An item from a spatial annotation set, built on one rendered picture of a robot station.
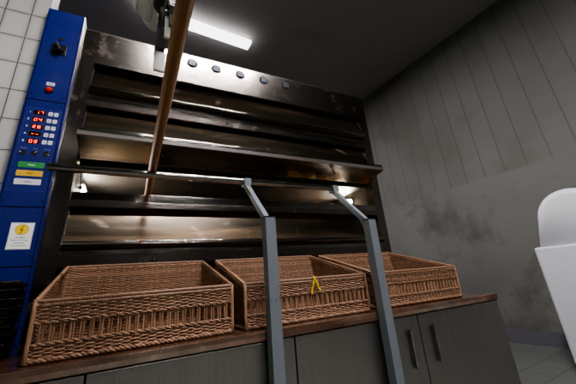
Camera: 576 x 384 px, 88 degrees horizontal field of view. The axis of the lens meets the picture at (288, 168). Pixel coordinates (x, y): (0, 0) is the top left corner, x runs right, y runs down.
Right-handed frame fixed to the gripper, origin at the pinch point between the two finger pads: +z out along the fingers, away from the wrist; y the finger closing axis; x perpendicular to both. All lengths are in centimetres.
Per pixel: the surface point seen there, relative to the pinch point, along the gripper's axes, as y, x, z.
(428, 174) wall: -130, 350, -48
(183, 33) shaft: 24.6, -1.5, 15.8
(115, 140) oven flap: -75, -5, -8
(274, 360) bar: -24, 40, 83
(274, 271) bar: -23, 43, 57
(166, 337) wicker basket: -37, 12, 73
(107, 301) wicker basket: -39, -5, 61
